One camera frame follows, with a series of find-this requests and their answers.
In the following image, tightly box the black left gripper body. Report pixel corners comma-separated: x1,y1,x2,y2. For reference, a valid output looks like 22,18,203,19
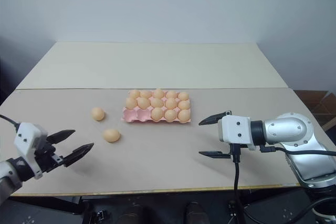
34,136,66,174

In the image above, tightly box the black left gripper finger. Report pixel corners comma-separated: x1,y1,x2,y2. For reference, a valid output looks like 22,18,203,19
47,129,76,145
63,142,95,168

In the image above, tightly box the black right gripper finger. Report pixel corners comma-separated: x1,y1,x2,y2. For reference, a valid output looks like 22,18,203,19
198,110,233,126
198,151,232,159

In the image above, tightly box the pink egg carton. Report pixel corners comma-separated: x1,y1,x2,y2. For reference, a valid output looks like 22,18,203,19
121,89,192,125

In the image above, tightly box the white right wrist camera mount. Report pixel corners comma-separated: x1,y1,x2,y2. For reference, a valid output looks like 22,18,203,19
217,115,257,152

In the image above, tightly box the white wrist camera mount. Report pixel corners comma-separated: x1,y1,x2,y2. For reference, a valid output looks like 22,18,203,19
217,115,257,152
13,122,49,180

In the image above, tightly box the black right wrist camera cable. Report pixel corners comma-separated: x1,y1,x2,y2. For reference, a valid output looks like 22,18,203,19
230,144,259,224

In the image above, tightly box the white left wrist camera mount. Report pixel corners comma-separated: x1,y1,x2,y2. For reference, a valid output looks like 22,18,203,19
13,122,49,180

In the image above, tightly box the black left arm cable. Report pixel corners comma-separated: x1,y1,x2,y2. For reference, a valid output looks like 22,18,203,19
0,114,21,131

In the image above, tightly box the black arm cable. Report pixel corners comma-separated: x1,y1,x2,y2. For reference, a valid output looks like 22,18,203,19
0,114,21,131
260,145,336,156

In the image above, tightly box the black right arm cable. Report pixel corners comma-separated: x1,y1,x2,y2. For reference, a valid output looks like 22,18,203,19
260,145,336,156

